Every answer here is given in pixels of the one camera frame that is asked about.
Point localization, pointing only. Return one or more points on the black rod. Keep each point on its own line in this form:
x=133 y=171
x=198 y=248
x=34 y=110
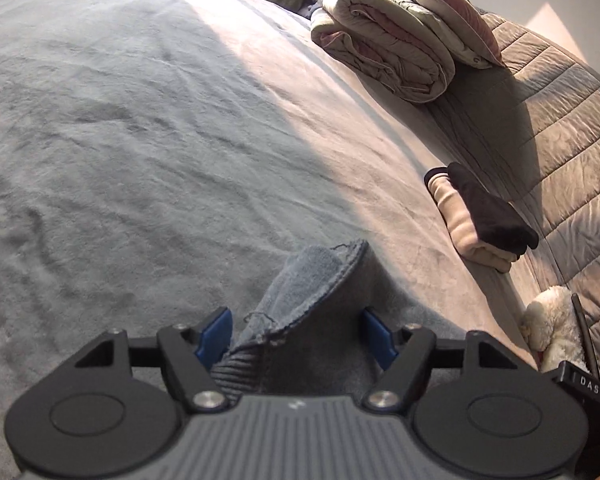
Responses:
x=586 y=335

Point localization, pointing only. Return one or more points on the folded cream garment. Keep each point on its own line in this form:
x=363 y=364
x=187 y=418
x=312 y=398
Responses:
x=460 y=225

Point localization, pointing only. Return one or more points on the grey knit patterned sweater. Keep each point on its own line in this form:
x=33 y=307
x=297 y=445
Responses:
x=330 y=320

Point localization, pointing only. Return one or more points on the folded black garment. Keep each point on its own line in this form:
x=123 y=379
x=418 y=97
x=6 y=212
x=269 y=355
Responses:
x=495 y=215

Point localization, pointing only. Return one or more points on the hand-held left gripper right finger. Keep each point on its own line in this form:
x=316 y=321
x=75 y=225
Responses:
x=380 y=337

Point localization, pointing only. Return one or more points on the white plush toy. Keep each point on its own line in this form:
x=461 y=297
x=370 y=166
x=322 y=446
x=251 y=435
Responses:
x=550 y=325

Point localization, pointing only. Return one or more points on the grey quilted headboard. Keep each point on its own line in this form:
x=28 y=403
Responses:
x=570 y=160

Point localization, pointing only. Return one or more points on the bed with grey sheet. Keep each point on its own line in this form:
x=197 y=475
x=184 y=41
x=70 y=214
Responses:
x=155 y=160

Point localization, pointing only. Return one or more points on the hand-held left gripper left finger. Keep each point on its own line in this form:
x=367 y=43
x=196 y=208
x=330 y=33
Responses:
x=215 y=332

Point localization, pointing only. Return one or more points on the folded beige pink quilt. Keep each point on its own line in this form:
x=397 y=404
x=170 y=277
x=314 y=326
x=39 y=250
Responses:
x=380 y=45

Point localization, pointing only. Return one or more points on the pink and grey pillow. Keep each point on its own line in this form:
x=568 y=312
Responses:
x=440 y=5

